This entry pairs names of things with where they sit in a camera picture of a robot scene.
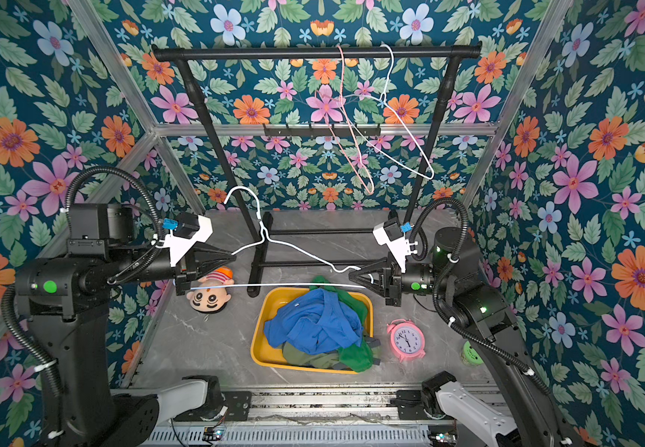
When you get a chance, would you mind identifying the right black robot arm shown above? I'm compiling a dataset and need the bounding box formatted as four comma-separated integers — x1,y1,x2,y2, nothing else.
348,197,584,446

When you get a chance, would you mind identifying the yellow plastic tray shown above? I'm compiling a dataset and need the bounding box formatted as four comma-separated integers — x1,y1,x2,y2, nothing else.
251,287,374,374

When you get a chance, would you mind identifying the pink alarm clock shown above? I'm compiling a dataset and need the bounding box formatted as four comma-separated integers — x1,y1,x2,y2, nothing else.
387,320,426,362

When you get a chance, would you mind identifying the white wire hanger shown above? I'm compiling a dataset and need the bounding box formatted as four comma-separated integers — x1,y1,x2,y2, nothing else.
372,43,435,181

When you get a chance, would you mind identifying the light blue wire hanger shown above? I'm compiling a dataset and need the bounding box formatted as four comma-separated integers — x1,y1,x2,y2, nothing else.
172,185,376,297

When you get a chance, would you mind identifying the pink wire hanger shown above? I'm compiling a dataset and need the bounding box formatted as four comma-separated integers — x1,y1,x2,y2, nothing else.
333,44,376,196

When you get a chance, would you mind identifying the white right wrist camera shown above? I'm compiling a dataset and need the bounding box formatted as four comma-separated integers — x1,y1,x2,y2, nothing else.
373,218,417,273

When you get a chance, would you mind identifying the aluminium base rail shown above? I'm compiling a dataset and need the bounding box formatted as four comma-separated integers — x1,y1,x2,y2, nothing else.
221,386,513,427

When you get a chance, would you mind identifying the olive green tank top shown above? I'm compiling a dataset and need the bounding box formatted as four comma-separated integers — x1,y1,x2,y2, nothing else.
282,343,350,371

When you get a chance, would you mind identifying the plush doll toy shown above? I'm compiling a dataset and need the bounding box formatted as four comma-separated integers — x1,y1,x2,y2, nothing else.
186,266,235,314

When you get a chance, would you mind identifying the black clothes rack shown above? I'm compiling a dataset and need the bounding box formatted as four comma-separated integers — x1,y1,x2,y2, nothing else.
152,44,482,298

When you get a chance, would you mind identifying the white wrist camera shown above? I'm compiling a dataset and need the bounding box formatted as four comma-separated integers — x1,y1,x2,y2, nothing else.
157,212,214,267
373,218,417,273

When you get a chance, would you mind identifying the blue tank top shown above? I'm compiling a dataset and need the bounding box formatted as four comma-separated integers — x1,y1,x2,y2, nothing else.
264,288,355,355

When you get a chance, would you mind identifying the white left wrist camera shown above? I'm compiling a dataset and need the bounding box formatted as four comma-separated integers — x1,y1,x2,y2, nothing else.
157,212,214,267

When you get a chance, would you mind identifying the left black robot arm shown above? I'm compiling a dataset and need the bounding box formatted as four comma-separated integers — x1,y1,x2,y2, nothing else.
0,166,233,446

